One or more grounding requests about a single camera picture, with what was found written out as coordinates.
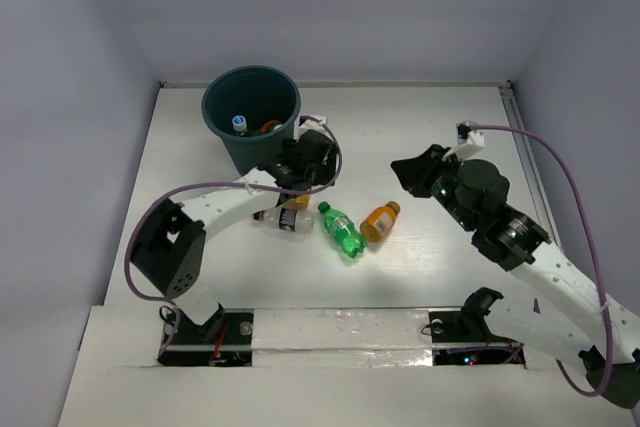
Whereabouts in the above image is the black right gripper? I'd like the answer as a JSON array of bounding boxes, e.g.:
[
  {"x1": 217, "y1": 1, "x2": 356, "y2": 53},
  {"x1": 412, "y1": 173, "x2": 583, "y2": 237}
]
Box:
[{"x1": 391, "y1": 142, "x2": 477, "y2": 232}]

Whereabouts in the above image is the yellow blue label bottle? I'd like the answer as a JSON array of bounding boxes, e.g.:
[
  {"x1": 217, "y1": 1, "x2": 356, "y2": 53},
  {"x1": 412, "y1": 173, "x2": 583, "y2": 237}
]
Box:
[{"x1": 278, "y1": 194, "x2": 311, "y2": 210}]

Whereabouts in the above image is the orange label tea bottle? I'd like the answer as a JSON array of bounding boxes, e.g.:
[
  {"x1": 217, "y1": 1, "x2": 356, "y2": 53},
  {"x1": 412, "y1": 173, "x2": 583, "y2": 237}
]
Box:
[{"x1": 259, "y1": 120, "x2": 283, "y2": 135}]

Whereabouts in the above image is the small orange juice bottle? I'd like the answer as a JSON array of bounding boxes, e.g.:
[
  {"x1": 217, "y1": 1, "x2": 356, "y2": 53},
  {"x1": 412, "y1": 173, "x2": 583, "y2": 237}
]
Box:
[{"x1": 360, "y1": 201, "x2": 401, "y2": 243}]

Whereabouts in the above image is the large clear plastic bottle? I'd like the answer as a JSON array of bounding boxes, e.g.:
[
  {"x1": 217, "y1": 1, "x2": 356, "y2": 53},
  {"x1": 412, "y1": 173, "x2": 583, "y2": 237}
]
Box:
[{"x1": 232, "y1": 115, "x2": 248, "y2": 136}]

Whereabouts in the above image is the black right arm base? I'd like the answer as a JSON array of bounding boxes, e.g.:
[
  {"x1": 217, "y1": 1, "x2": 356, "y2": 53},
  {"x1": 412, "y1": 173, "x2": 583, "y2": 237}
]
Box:
[{"x1": 420, "y1": 287, "x2": 526, "y2": 367}]

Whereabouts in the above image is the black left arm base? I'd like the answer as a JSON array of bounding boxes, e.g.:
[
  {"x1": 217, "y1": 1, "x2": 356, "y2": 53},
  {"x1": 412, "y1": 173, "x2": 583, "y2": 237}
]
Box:
[{"x1": 157, "y1": 305, "x2": 255, "y2": 367}]

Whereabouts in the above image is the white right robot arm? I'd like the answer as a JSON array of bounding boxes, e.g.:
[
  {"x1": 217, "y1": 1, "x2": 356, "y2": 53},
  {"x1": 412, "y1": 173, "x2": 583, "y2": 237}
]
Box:
[{"x1": 391, "y1": 144, "x2": 639, "y2": 410}]

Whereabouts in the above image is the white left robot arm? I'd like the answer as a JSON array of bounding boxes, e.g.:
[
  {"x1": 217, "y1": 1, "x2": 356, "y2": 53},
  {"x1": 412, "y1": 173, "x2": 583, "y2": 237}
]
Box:
[{"x1": 124, "y1": 126, "x2": 342, "y2": 342}]

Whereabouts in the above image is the dark green plastic bin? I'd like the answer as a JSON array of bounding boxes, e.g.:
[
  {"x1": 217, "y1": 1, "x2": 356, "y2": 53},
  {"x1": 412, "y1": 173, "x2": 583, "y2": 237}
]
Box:
[{"x1": 201, "y1": 65, "x2": 301, "y2": 175}]

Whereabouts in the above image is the clear bottle black label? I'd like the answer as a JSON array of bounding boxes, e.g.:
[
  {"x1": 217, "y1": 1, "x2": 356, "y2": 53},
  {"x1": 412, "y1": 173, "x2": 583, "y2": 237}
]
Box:
[{"x1": 250, "y1": 207, "x2": 316, "y2": 239}]

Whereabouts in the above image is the green soda bottle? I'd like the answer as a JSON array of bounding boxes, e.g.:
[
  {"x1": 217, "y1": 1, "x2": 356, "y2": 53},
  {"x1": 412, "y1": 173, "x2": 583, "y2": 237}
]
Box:
[{"x1": 318, "y1": 201, "x2": 367, "y2": 264}]

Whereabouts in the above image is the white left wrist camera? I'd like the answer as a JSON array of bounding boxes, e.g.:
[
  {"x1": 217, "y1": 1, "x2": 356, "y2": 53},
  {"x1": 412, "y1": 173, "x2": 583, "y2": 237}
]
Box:
[{"x1": 296, "y1": 115, "x2": 331, "y2": 138}]

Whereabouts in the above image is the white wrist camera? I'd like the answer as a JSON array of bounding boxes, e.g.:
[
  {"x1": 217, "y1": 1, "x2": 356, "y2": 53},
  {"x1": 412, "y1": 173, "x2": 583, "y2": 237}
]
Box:
[
  {"x1": 296, "y1": 115, "x2": 331, "y2": 138},
  {"x1": 443, "y1": 121, "x2": 485, "y2": 162}
]

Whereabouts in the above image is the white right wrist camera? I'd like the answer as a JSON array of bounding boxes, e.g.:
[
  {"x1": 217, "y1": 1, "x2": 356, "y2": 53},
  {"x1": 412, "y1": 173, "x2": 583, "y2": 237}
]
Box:
[{"x1": 443, "y1": 121, "x2": 485, "y2": 162}]

